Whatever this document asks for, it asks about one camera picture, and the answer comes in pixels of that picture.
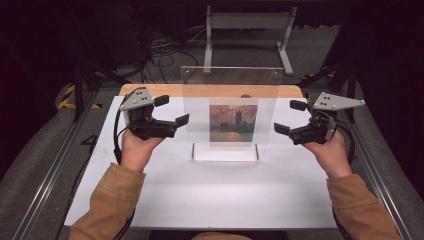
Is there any right hand-held gripper cable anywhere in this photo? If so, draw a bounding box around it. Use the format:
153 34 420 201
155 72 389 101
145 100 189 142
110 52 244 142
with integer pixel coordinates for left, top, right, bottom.
330 118 357 240

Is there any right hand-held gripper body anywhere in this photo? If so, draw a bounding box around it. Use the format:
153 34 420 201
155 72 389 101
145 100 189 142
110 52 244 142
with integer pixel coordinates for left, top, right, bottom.
288 92 366 146

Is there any yellow black floor tape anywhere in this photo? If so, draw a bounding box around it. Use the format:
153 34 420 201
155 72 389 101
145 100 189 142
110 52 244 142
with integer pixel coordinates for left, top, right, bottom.
56 83 103 111
300 66 335 82

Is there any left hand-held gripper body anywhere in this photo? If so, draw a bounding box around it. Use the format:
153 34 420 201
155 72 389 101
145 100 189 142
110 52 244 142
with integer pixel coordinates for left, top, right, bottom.
119 87 178 141

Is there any person's left hand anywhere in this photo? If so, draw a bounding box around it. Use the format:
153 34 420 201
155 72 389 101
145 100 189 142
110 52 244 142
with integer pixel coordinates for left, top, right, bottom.
119 128 166 174

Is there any clear acrylic picture frame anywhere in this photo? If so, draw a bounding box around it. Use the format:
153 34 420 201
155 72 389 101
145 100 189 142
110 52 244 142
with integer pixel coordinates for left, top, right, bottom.
180 65 285 164

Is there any wooden table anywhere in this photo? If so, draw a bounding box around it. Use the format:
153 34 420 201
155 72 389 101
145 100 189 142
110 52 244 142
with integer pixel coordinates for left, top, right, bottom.
118 83 305 99

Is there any left hand-held gripper cable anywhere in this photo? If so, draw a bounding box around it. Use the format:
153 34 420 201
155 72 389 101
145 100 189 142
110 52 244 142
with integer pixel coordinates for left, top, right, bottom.
112 87 148 240

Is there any white board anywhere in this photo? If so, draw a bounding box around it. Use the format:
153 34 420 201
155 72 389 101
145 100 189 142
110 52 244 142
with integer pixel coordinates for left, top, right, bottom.
64 95 338 231

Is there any bundle of black floor cables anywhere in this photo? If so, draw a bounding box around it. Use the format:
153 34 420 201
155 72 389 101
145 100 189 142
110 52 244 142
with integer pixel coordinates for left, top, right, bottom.
131 6 209 85

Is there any picture card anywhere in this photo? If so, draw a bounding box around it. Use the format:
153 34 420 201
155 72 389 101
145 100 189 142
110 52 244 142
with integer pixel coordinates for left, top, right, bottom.
208 97 260 148

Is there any aluminium rail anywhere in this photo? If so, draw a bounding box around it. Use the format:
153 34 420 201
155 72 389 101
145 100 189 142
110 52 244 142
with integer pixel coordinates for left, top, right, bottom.
329 90 415 240
11 89 102 240

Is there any hand-held gripper cable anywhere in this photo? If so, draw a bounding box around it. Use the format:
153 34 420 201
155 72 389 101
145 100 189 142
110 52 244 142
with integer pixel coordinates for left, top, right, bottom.
330 118 357 240
112 87 148 240

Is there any black metal stand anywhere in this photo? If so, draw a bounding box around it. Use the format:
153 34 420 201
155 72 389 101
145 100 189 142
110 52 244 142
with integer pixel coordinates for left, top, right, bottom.
297 59 358 124
71 59 132 123

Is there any person's lap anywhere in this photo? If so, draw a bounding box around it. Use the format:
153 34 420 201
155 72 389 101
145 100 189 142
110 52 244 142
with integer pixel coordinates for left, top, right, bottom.
191 231 253 240

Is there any person's right hand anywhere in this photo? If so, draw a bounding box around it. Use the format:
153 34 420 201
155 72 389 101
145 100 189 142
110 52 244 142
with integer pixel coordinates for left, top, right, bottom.
301 130 354 180

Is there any white metal stand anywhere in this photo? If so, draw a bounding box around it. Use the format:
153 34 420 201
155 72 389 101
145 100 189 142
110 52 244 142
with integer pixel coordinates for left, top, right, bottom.
202 4 299 77

